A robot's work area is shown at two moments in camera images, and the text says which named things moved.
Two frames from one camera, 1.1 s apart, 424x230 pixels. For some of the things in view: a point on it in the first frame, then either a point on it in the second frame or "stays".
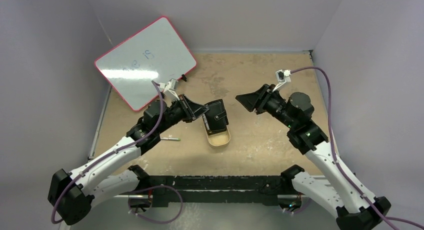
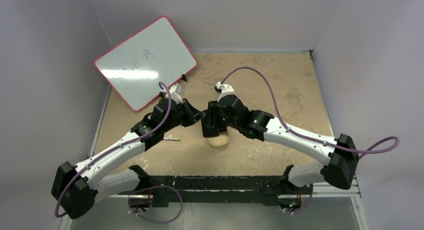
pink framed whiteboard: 155,53 stays
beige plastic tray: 219,139 stays
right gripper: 261,99 → 216,113
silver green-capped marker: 170,139 stays
